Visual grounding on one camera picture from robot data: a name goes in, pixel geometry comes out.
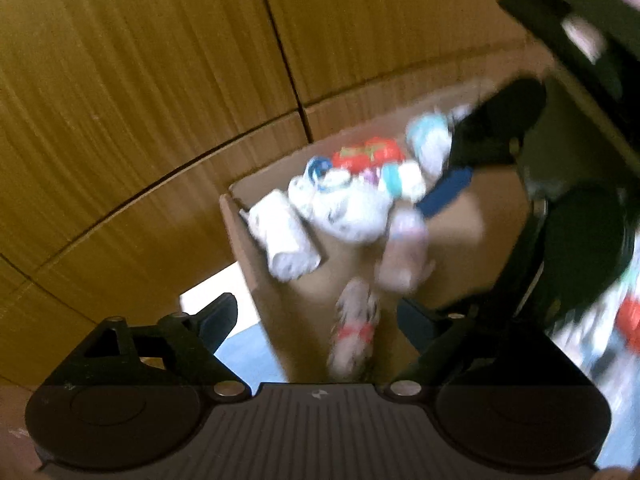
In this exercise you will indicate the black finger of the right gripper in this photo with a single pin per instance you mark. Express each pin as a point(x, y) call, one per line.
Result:
point(448, 187)

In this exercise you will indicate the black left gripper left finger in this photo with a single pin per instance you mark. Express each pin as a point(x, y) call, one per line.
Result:
point(179, 350)

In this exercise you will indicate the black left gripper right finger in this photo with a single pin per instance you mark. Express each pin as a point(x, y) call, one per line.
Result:
point(468, 350)

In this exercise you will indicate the white green patterned sock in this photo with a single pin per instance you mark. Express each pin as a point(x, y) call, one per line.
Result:
point(351, 343)

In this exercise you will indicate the white grey sock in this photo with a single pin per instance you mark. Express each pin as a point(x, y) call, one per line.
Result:
point(276, 226)

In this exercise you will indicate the teal white rolled sock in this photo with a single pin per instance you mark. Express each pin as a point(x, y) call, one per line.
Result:
point(428, 141)

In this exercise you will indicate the white mattress corner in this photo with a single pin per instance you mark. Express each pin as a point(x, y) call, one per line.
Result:
point(215, 294)

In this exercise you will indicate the red green sock bundle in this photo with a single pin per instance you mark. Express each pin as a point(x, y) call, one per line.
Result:
point(374, 153)

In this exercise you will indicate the pale pink rolled sock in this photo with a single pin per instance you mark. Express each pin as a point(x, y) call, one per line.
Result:
point(405, 265)

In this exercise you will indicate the white blue rolled sock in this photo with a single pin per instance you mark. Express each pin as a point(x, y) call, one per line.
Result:
point(350, 208)

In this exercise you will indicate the brown cardboard box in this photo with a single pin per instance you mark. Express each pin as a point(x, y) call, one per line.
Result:
point(472, 239)

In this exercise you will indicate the light blue blanket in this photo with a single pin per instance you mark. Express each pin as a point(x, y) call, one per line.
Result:
point(593, 343)

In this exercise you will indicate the red orange sock bundle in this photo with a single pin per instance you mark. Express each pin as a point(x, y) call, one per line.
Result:
point(628, 322)

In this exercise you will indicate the wooden wardrobe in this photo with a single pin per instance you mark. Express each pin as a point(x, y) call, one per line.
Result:
point(123, 121)

